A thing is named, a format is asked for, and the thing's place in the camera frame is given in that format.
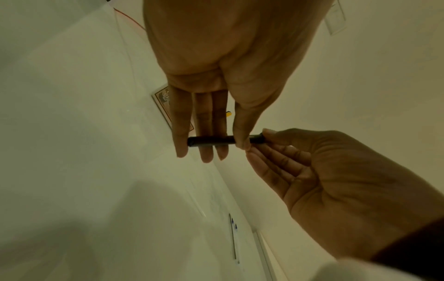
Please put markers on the clear suction hook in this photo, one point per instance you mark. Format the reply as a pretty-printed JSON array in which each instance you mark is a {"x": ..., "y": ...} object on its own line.
[{"x": 165, "y": 95}]

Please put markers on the black marker pen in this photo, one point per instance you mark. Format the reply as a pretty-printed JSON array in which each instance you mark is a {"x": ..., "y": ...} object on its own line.
[{"x": 208, "y": 140}]

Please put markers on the person's right forearm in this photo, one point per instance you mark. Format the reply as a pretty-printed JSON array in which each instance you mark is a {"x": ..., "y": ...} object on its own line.
[{"x": 364, "y": 270}]

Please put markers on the person's right hand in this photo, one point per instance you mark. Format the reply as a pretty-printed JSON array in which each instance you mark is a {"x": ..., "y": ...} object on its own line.
[{"x": 347, "y": 186}]

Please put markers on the orange bordered sign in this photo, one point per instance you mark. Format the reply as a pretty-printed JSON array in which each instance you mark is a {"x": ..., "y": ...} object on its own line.
[{"x": 163, "y": 108}]

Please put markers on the white wall switch plate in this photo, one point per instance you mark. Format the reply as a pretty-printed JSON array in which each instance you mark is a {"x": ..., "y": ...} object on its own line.
[{"x": 335, "y": 19}]

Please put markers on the person's left hand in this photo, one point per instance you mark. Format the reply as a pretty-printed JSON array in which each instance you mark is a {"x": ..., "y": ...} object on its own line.
[{"x": 215, "y": 41}]

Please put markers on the small yellow object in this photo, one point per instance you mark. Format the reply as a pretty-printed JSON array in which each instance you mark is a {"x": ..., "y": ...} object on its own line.
[{"x": 229, "y": 113}]

